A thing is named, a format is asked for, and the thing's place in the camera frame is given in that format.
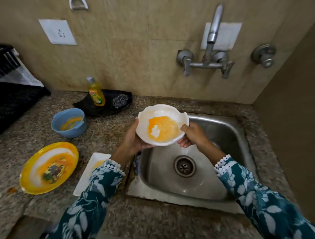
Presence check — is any person's right hand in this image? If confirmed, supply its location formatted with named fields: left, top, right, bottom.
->
left=177, top=122, right=211, bottom=149

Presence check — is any person's left hand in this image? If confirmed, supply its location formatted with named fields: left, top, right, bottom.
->
left=122, top=118, right=154, bottom=157

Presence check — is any white scalloped bowl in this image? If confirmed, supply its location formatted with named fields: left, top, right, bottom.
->
left=136, top=104, right=189, bottom=147

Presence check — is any person's right forearm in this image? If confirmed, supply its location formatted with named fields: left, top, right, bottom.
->
left=197, top=141, right=315, bottom=239

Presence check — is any person's left forearm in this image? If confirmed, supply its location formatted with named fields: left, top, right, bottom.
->
left=48, top=148, right=134, bottom=239

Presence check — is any steel wool scrubber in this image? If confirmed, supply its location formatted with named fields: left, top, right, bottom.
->
left=112, top=94, right=129, bottom=109

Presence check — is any sink drain strainer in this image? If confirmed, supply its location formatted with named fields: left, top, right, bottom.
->
left=173, top=155, right=197, bottom=178

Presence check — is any black leaf-shaped tray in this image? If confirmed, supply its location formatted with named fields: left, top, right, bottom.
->
left=73, top=89, right=133, bottom=117

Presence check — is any stainless steel sink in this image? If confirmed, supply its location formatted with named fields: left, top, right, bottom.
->
left=127, top=113, right=259, bottom=214

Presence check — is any yellow dish soap bottle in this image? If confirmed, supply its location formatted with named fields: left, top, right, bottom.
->
left=86, top=76, right=106, bottom=107

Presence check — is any white square plate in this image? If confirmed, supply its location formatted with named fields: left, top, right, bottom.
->
left=73, top=152, right=112, bottom=197

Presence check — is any blue plastic bowl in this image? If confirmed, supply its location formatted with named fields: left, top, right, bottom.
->
left=51, top=108, right=88, bottom=138

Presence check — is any yellow round plate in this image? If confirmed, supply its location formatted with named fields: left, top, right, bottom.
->
left=19, top=142, right=79, bottom=195

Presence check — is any black dish drying rack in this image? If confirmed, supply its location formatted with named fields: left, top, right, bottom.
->
left=0, top=44, right=51, bottom=134

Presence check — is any white drainer tray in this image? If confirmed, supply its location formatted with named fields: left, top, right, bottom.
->
left=0, top=48, right=45, bottom=87

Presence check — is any chrome wall mixer tap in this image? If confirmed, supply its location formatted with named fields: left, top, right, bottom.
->
left=176, top=3, right=235, bottom=79

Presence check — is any chrome wall valve knob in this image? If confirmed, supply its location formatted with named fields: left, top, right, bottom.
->
left=251, top=44, right=277, bottom=69

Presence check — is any white wall socket plate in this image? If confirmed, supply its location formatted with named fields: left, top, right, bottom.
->
left=39, top=19, right=77, bottom=46

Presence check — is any metal wall hook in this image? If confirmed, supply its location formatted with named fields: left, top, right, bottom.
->
left=69, top=0, right=89, bottom=11

